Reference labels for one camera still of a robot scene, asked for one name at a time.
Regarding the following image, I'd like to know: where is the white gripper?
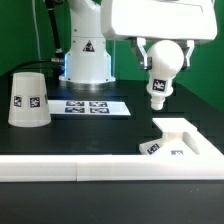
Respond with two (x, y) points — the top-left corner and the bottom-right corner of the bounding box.
(101, 0), (217, 71)

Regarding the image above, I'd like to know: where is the white lamp bulb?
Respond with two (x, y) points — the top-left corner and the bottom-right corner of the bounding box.
(146, 40), (184, 110)

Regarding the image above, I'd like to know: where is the white lamp base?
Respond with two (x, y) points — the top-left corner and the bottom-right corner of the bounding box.
(139, 132), (194, 157)

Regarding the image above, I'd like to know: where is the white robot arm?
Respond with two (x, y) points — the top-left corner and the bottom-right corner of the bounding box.
(44, 0), (217, 89)

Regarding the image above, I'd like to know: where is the white lamp shade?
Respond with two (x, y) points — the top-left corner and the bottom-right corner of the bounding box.
(8, 72), (51, 127)

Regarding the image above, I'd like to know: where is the white marker sheet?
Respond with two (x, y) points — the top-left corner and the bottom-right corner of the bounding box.
(49, 100), (130, 116)

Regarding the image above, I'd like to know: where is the black cable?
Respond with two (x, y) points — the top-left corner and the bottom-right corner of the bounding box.
(7, 59), (65, 79)

